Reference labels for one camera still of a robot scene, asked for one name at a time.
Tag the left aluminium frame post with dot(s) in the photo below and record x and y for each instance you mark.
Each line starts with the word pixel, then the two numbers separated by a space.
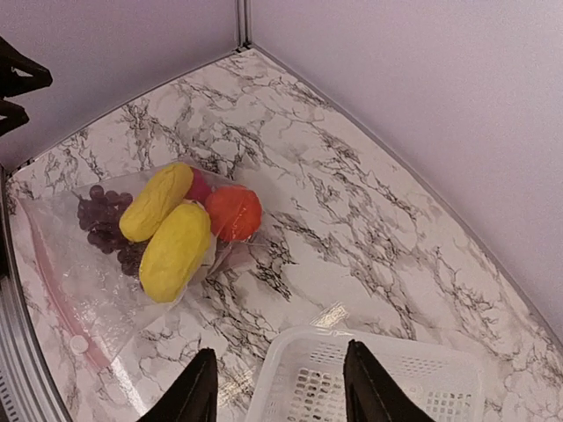
pixel 244 25

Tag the orange toy pumpkin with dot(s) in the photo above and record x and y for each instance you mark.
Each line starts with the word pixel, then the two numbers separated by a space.
pixel 235 213

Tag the red toy bell pepper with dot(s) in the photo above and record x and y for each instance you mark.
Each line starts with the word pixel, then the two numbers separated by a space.
pixel 199 189

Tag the white plastic mesh basket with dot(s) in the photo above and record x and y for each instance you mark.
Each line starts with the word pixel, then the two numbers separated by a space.
pixel 314 374

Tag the clear zip top bag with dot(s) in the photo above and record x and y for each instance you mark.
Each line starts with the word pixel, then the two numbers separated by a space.
pixel 93 298

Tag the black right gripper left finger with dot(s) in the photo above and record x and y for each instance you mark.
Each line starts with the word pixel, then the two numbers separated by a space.
pixel 193 396

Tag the dark red toy grapes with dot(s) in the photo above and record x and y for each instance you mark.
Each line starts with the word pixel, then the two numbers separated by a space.
pixel 99 216

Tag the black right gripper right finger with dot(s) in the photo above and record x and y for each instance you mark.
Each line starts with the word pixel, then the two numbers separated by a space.
pixel 371 394

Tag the white toy cauliflower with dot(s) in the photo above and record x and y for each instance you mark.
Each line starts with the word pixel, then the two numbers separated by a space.
pixel 198 247

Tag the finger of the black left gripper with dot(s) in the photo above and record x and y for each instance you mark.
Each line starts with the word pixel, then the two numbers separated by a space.
pixel 19 74
pixel 12 116

